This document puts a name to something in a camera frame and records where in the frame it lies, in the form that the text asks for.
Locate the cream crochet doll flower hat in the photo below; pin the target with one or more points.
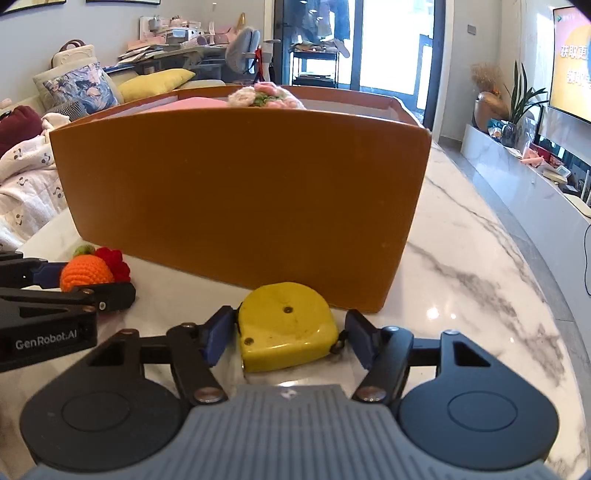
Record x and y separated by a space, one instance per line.
265 97

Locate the sliding glass door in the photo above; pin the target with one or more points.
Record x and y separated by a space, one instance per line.
438 69

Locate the television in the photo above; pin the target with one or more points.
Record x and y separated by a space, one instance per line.
572 60

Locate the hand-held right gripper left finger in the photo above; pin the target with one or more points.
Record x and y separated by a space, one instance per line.
217 332

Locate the gold vase dried flowers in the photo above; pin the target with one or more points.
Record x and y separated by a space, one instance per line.
489 108

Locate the small white box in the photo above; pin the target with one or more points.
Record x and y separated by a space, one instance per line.
557 175

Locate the red crochet fruit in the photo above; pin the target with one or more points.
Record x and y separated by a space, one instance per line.
117 265

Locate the dark red pillow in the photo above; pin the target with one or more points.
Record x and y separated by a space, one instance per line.
18 122

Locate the framed wall picture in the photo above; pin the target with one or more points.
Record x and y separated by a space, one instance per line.
46 2

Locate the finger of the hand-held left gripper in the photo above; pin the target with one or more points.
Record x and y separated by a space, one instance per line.
115 295
48 274

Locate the grey office chair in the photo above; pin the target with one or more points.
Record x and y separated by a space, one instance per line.
242 46

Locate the grey sofa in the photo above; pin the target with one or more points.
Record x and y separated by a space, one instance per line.
205 84

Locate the cluttered desk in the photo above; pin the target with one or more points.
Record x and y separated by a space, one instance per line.
184 50

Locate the black metal rack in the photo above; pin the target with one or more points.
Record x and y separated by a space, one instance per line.
314 51

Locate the grey checked cushion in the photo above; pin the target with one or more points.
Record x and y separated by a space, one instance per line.
67 110

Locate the white panda print blanket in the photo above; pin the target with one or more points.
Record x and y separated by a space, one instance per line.
27 184

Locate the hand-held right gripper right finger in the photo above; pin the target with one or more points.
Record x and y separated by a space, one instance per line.
364 339

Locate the yellow tape measure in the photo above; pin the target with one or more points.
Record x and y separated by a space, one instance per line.
286 327

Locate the blue floral pillow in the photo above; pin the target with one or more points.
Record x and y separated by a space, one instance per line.
83 87

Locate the orange storage box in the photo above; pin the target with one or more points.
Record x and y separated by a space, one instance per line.
240 194

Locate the green potted plant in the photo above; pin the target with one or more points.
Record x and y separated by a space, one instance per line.
510 136

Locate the pink box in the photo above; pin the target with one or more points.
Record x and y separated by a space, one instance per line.
203 102

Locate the white marble tv cabinet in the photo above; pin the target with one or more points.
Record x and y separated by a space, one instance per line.
508 184

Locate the cream bear-ear chair back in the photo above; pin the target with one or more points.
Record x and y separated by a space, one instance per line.
74 57

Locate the orange crochet fruit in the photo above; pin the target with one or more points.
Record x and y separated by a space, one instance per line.
87 274

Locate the yellow pillow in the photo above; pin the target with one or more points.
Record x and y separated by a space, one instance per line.
157 83

